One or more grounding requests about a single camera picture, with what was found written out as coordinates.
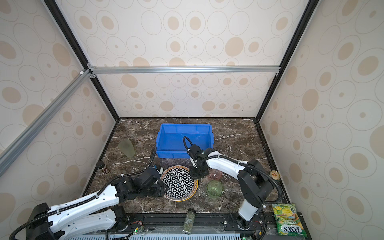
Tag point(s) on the black white geometric plate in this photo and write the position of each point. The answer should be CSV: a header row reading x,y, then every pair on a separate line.
x,y
179,183

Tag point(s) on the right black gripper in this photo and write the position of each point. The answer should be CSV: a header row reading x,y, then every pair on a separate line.
x,y
193,176

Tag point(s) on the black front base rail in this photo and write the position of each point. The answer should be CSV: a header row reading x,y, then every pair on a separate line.
x,y
206,226

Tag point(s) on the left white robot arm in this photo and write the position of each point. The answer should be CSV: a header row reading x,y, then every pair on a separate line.
x,y
99,211

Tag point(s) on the green Fox's candy bag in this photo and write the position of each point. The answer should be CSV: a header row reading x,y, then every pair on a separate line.
x,y
288,221

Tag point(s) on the herb spice jar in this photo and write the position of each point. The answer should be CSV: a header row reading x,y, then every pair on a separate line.
x,y
189,221

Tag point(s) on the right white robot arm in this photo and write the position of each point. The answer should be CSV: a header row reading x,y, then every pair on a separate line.
x,y
258,187

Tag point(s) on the back aluminium rail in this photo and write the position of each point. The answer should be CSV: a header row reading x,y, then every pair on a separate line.
x,y
185,70

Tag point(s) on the small dark sauce bottle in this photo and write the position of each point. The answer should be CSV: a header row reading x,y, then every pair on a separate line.
x,y
100,165

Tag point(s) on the green glass cup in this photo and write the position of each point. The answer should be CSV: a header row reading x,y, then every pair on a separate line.
x,y
214,189

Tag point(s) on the small round tin can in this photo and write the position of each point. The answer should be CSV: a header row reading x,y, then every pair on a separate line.
x,y
275,175

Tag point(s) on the pink glass cup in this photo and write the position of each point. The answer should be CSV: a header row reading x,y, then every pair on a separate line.
x,y
214,175

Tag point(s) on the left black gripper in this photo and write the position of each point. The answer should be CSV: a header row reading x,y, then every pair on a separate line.
x,y
161,189

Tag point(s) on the blue plastic bin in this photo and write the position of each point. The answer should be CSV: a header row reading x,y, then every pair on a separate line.
x,y
169,142

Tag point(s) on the aluminium rail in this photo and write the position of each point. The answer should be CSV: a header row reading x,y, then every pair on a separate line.
x,y
185,70
27,136

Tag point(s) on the left aluminium rail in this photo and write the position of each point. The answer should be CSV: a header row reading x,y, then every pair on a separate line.
x,y
27,136

